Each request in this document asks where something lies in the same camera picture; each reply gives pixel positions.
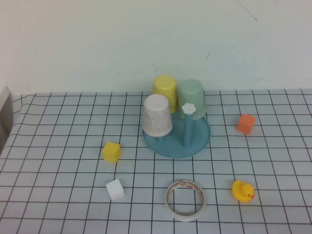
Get pink plastic cup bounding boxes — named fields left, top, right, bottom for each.
left=142, top=94, right=173, bottom=137

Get yellow plastic cup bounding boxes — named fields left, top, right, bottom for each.
left=152, top=75, right=178, bottom=114

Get green plastic cup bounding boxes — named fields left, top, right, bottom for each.
left=177, top=79, right=207, bottom=120

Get blue cup stand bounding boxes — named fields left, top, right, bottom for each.
left=142, top=102, right=212, bottom=158

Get yellow cube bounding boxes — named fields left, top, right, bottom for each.
left=102, top=142, right=122, bottom=163

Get white cube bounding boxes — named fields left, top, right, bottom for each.
left=105, top=179, right=125, bottom=202

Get orange cube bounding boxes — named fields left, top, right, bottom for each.
left=237, top=113, right=257, bottom=135

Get white tape roll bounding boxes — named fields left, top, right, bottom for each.
left=165, top=179, right=207, bottom=222

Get yellow rubber duck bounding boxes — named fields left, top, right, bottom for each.
left=231, top=180, right=255, bottom=203

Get white side desk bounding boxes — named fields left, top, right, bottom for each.
left=0, top=85, right=13, bottom=153

